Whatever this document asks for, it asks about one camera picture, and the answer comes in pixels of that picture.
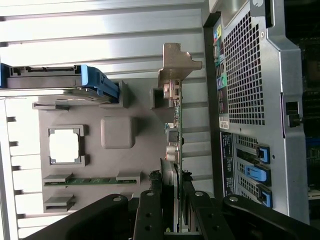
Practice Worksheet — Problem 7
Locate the grey computer tower case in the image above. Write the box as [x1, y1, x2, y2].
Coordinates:
[202, 0, 320, 226]

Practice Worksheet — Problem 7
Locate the grey plastic parts rack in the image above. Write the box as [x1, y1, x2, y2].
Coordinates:
[31, 79, 181, 216]

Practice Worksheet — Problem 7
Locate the green loose RAM stick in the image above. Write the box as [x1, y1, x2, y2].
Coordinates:
[44, 176, 140, 186]

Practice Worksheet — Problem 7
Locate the hard disk in blue carrier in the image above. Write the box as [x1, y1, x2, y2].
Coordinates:
[0, 62, 120, 105]

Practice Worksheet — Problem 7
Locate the blue card retention clip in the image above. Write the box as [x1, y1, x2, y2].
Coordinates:
[258, 186, 274, 209]
[255, 143, 271, 165]
[244, 163, 273, 188]

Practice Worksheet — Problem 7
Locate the silver CPU chip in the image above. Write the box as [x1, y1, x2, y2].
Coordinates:
[48, 128, 83, 165]

